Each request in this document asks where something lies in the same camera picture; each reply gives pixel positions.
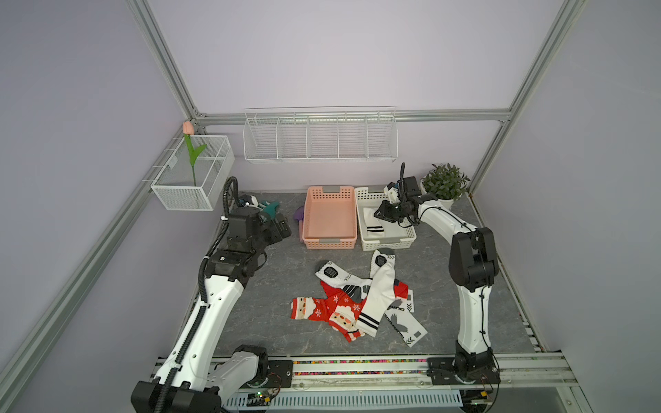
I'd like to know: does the white mesh wall box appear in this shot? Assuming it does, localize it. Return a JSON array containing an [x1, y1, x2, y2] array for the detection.
[[151, 135, 235, 212]]

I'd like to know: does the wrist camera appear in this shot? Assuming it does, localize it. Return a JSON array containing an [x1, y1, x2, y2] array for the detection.
[[239, 194, 259, 207], [384, 184, 400, 205]]

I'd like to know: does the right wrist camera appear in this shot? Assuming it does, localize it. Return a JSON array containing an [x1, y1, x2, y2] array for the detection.
[[384, 184, 400, 205]]

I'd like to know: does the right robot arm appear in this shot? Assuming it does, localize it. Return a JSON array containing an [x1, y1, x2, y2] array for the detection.
[[375, 163, 500, 385]]

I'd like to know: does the artificial pink tulip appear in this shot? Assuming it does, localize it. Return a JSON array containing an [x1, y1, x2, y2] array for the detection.
[[182, 120, 207, 186]]

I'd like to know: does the red fuzzy sock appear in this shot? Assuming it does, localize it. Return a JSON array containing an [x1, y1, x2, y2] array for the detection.
[[394, 279, 409, 299]]

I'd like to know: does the potted green plant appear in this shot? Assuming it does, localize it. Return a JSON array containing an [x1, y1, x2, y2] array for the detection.
[[421, 163, 470, 210]]

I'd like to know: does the white plastic basket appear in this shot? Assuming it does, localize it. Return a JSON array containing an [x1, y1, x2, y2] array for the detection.
[[355, 187, 417, 251]]

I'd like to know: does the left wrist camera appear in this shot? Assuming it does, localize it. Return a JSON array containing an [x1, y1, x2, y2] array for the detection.
[[239, 194, 259, 207]]

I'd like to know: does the pink plastic basket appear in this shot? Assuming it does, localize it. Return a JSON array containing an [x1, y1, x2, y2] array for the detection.
[[302, 186, 358, 250]]

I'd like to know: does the white sock grey bird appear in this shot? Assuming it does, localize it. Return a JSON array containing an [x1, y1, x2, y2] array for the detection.
[[386, 308, 428, 348]]

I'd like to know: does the red santa sock right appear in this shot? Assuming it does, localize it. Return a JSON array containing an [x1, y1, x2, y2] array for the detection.
[[320, 282, 366, 342]]

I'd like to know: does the white black striped sock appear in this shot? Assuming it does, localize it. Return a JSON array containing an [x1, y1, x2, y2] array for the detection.
[[361, 208, 398, 240]]

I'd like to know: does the white sock hexagon patch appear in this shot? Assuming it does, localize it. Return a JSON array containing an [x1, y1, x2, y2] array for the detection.
[[315, 261, 372, 288]]

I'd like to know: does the white sock grey toe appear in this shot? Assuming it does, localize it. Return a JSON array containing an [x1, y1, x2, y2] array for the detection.
[[356, 248, 395, 337]]

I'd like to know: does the green garden glove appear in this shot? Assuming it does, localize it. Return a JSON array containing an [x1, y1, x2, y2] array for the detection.
[[259, 201, 280, 220]]

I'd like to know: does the red santa sock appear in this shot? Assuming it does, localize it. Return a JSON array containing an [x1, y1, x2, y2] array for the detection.
[[320, 282, 366, 342], [291, 297, 330, 323]]

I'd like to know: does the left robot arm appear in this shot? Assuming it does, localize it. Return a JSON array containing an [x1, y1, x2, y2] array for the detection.
[[130, 177, 292, 412]]

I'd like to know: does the red santa sock left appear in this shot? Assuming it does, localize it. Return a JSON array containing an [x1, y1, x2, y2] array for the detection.
[[291, 297, 330, 323]]

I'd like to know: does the purple pink garden trowel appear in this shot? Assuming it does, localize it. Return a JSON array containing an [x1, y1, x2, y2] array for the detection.
[[294, 206, 305, 223]]

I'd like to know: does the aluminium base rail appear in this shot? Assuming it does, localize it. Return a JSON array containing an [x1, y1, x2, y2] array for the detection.
[[269, 353, 579, 392]]

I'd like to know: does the white wire wall shelf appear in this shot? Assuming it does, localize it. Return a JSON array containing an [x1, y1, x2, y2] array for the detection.
[[243, 106, 399, 163]]

